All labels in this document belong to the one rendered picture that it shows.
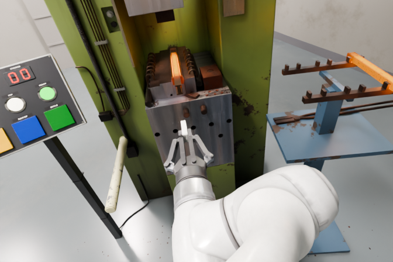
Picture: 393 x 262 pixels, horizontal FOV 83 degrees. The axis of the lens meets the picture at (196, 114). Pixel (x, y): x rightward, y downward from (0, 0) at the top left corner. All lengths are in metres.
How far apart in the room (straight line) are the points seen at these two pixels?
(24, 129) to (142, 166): 0.77
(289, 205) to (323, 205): 0.06
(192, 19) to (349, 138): 0.98
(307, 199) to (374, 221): 1.45
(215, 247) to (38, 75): 0.81
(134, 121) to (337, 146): 0.96
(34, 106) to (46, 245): 1.21
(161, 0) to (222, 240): 0.75
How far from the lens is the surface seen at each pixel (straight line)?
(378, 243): 1.74
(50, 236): 1.99
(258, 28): 1.12
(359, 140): 1.09
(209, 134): 1.08
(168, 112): 0.98
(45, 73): 0.96
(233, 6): 1.04
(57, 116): 0.94
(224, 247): 0.40
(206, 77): 0.98
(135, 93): 1.16
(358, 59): 1.06
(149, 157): 1.44
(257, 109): 1.33
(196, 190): 0.47
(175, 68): 1.04
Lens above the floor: 1.42
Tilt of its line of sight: 36 degrees down
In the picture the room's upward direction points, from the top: 9 degrees counter-clockwise
